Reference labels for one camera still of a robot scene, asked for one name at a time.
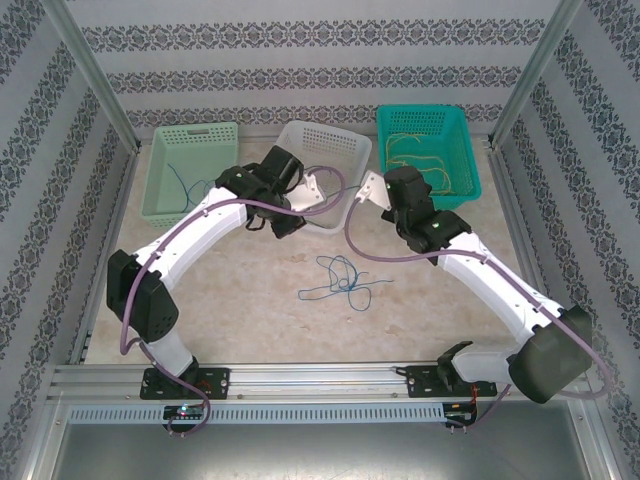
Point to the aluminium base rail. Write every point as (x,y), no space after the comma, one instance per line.
(320,382)

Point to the small controller circuit board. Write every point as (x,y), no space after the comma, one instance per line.
(185,412)
(462,412)

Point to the teal plastic basket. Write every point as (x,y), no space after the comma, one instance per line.
(425,122)

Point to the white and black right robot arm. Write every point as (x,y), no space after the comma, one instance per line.
(500,285)

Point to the white plastic basket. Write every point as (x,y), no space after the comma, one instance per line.
(340,145)

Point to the grey metal base panel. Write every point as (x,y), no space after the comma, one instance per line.
(320,450)

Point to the light green plastic basket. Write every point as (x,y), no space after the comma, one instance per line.
(210,150)

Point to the aluminium frame post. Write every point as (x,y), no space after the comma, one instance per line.
(537,75)
(90,70)

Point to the aluminium side rail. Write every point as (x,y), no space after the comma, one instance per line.
(517,225)
(122,200)

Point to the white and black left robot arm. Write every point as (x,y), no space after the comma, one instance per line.
(200,225)

